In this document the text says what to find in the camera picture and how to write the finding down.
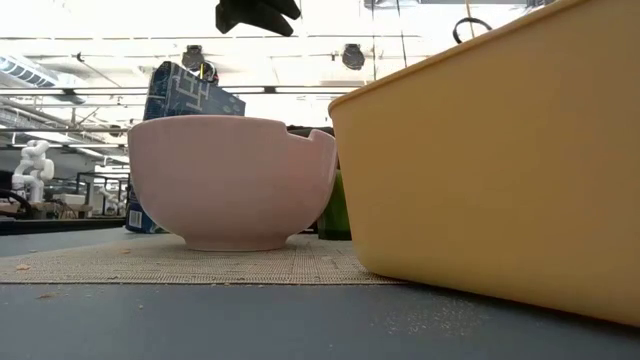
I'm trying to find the yellow cable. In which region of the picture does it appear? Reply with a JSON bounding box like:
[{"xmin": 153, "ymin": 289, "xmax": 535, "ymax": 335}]
[{"xmin": 464, "ymin": 0, "xmax": 477, "ymax": 39}]

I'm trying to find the black ceiling device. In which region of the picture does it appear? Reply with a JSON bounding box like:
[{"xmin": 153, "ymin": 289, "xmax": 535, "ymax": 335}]
[
  {"xmin": 180, "ymin": 44, "xmax": 206, "ymax": 71},
  {"xmin": 341, "ymin": 43, "xmax": 367, "ymax": 72}
]

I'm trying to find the black table frame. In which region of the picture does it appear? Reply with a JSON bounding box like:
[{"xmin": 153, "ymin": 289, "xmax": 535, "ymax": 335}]
[{"xmin": 0, "ymin": 217, "xmax": 127, "ymax": 237}]

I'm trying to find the grey woven placemat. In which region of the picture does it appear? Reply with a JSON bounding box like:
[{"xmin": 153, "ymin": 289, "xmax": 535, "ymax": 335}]
[{"xmin": 0, "ymin": 233, "xmax": 401, "ymax": 286}]

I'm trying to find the green glass cup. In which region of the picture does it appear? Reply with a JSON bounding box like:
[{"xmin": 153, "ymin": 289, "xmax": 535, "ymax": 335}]
[{"xmin": 317, "ymin": 169, "xmax": 352, "ymax": 241}]

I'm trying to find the pink bowl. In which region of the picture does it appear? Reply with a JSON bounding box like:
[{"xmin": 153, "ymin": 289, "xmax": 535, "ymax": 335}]
[{"xmin": 127, "ymin": 115, "xmax": 339, "ymax": 253}]

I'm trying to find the yellow plastic tray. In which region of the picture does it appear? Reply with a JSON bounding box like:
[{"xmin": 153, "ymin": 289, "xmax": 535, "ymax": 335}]
[{"xmin": 328, "ymin": 0, "xmax": 640, "ymax": 329}]

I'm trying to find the dark looped gripper cable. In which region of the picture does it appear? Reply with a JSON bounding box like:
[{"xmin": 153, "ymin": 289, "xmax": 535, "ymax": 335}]
[{"xmin": 452, "ymin": 16, "xmax": 494, "ymax": 45}]

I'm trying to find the blue Frosted Flakes cereal box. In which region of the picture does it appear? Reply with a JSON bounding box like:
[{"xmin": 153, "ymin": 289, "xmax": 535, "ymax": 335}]
[{"xmin": 124, "ymin": 60, "xmax": 247, "ymax": 235}]

